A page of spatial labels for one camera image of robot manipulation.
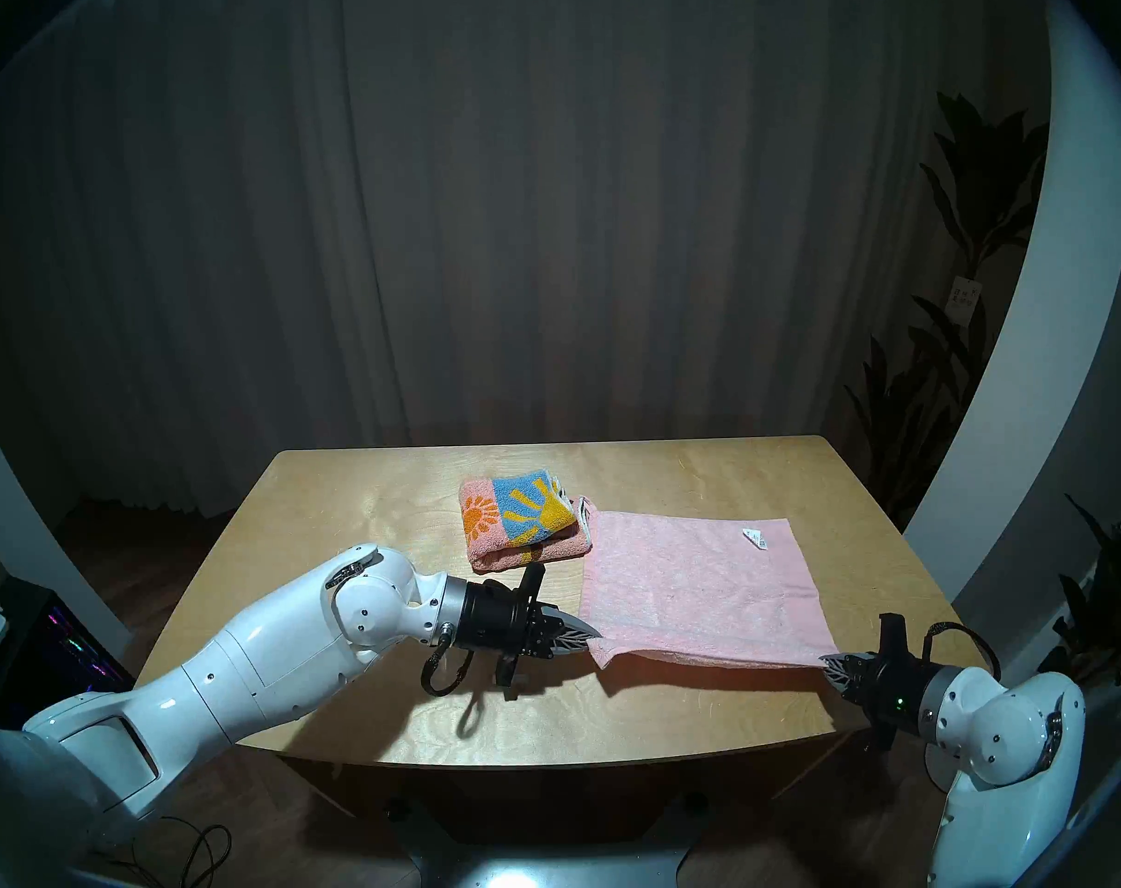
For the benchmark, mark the tall dark leafy plant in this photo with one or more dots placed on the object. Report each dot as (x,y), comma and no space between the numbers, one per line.
(977,183)

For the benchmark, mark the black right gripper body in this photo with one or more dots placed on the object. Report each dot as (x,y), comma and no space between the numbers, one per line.
(903,692)

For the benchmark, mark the black computer tower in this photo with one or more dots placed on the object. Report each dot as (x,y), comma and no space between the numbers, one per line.
(52,655)

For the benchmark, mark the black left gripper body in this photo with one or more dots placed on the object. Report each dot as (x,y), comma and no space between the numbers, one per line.
(496,618)

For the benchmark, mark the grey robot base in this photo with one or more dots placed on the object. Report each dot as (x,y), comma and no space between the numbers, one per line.
(542,872)

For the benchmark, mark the plain pink terry towel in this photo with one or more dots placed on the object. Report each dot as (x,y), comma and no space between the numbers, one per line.
(708,590)

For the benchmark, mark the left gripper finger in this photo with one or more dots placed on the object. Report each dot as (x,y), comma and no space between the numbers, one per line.
(568,625)
(565,647)

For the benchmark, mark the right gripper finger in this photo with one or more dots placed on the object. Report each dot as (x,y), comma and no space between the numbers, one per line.
(852,664)
(855,687)

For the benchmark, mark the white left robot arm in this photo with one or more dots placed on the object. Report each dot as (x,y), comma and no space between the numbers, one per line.
(274,646)

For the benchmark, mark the dark spiky potted plant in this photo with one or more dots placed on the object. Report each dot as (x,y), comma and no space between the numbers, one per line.
(1106,609)

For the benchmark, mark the sunflower print terry towel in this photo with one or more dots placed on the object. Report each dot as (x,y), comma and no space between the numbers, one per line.
(523,516)

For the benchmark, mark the grey pleated curtain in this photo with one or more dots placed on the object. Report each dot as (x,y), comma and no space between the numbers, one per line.
(523,202)

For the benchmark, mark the white paper plant tag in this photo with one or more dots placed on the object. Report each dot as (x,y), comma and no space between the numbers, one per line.
(966,299)

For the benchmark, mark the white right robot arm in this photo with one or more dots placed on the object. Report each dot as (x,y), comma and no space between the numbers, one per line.
(1004,757)

